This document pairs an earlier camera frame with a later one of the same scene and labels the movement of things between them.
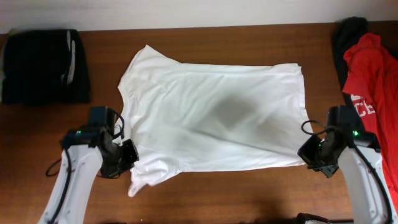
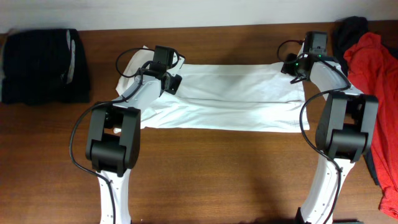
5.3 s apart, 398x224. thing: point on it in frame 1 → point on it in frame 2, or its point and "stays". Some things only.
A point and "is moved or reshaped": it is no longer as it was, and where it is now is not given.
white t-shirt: (189, 117) is moved or reshaped
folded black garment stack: (44, 66) stays
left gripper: (132, 155) → (173, 86)
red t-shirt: (371, 86) stays
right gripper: (304, 152) → (288, 65)
